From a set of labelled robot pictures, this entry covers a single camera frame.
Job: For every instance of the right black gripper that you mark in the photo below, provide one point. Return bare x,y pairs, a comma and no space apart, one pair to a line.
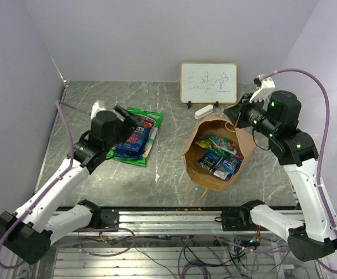
236,113

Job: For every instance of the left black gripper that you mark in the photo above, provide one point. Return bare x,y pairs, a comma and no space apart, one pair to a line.
129,123

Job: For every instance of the blue burts crisps bag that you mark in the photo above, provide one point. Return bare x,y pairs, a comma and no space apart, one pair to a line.
210,161
134,146

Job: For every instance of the green cassava chips bag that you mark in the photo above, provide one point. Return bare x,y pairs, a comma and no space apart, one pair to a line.
149,116

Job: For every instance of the brown paper bag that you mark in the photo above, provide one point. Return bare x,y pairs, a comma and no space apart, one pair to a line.
215,125

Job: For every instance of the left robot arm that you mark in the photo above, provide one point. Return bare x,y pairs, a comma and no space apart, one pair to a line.
55,180

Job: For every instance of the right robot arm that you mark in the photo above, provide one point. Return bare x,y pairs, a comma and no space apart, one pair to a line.
316,236

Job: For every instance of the white whiteboard eraser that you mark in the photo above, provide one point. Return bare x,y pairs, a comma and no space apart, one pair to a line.
203,112

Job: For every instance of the teal green snack packet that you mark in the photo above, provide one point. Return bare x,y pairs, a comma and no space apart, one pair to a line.
222,145

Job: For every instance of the green yellow snack packet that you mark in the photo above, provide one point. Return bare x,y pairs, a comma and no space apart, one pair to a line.
204,143

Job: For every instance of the small blue biscuit packet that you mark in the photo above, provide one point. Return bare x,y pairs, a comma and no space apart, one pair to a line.
227,167

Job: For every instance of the small whiteboard yellow frame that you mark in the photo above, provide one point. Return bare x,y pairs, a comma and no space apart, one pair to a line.
208,83

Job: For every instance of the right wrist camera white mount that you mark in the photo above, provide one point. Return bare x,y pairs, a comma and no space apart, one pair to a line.
265,86

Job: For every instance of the aluminium rail frame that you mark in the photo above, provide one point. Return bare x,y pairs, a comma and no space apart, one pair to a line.
89,241

